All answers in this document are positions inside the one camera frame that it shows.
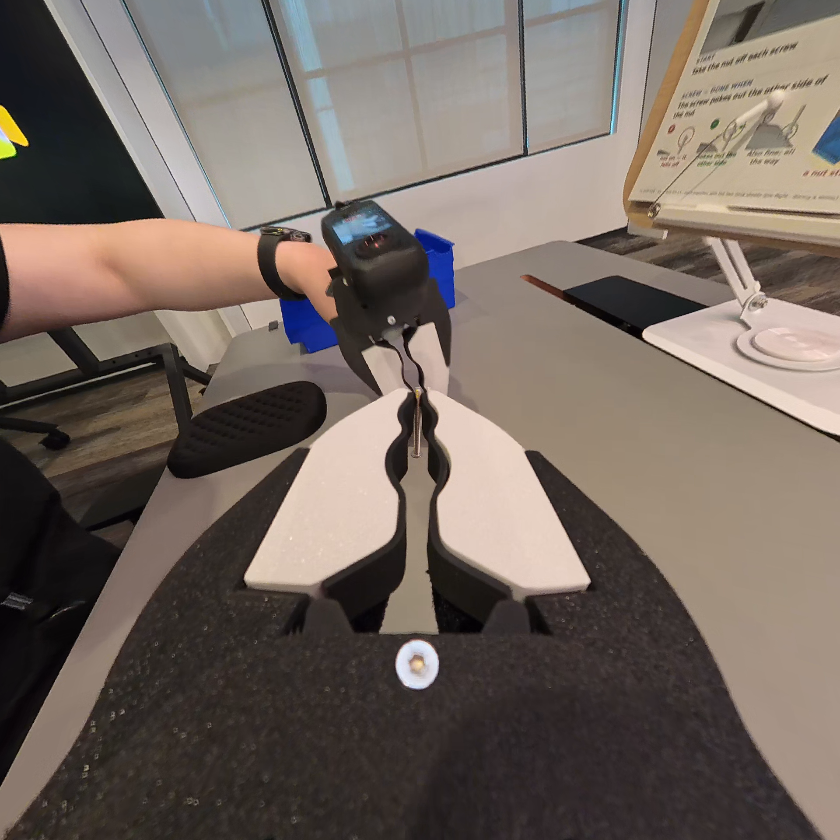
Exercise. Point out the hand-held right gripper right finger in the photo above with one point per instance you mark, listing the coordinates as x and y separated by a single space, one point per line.
505 512

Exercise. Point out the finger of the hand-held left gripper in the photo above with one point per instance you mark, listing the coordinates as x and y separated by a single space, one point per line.
433 354
386 371

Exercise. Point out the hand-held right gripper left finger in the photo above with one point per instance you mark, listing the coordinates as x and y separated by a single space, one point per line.
328 505

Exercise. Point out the blue plastic bin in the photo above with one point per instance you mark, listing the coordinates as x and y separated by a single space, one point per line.
439 262

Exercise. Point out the thin metal screw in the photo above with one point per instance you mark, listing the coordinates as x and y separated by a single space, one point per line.
417 426

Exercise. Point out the person's left forearm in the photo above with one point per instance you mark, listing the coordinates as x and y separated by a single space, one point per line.
131 269

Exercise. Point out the grey desk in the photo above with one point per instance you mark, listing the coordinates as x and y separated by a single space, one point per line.
623 459

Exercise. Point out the person's left hand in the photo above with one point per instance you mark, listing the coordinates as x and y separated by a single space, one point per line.
315 279

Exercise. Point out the black wristwatch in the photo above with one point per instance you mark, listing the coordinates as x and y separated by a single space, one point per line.
272 262

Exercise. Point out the black armrest pad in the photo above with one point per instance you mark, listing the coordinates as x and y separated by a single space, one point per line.
249 426

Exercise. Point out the frosted glass window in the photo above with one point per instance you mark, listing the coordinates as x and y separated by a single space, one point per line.
426 85

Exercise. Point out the black tablet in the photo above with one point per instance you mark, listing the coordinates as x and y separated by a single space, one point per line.
630 302

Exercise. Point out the white document stand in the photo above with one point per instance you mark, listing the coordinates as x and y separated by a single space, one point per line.
702 341

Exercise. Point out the person's black shirt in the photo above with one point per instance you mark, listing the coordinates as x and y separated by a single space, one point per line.
39 558

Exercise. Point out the wooden board with instruction sheet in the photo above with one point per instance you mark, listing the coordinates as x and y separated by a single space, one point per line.
735 131

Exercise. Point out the black desk frame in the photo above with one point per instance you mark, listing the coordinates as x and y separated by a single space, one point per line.
170 374

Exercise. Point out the black wall screen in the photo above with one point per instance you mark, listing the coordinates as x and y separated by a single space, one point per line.
65 98

